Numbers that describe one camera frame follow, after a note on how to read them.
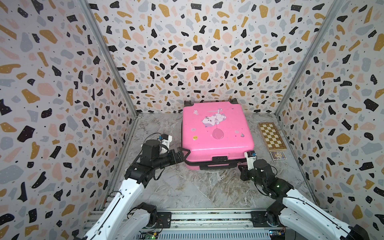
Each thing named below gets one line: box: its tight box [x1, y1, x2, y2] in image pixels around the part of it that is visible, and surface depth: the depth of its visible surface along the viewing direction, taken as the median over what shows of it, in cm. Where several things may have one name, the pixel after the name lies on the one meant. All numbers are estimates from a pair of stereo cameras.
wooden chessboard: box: [258, 122, 287, 152], surface depth 106 cm
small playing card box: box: [270, 151, 287, 161], surface depth 99 cm
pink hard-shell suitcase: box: [181, 98, 255, 170], surface depth 83 cm
